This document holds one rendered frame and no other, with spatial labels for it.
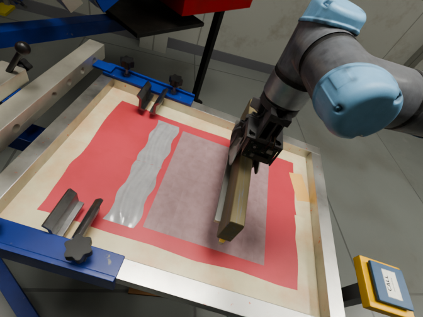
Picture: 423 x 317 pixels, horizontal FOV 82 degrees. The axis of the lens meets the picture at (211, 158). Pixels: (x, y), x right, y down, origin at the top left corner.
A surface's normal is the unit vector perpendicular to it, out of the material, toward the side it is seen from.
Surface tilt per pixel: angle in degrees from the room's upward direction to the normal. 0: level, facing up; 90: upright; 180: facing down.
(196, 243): 0
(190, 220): 0
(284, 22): 90
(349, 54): 30
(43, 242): 0
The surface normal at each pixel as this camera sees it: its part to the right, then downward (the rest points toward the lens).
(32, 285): 0.28, -0.61
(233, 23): 0.04, 0.78
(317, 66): -0.86, -0.29
